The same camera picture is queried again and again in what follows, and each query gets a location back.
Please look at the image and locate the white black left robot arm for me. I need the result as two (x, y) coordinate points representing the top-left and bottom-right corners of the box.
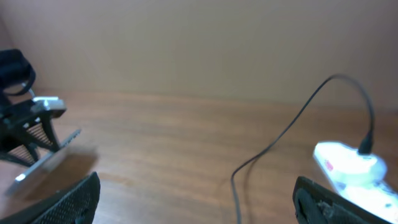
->
(1, 49), (67, 167)

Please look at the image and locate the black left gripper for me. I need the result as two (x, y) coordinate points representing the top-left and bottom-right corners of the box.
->
(1, 99), (67, 162)

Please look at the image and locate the white power strip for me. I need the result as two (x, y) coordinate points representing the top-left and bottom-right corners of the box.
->
(313, 141), (397, 224)

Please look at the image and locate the black charger cable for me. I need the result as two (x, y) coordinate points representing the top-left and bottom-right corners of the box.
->
(230, 73), (376, 224)

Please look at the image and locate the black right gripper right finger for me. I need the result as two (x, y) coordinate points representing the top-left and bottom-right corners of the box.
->
(292, 176), (389, 224)

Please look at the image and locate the blue Galaxy smartphone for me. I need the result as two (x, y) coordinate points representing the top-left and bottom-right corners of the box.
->
(4, 129), (81, 197)

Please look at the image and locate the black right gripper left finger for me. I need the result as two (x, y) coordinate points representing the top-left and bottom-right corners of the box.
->
(1, 172), (101, 224)

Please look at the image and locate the white USB charger plug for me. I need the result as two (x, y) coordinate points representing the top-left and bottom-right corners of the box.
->
(313, 141), (387, 185)

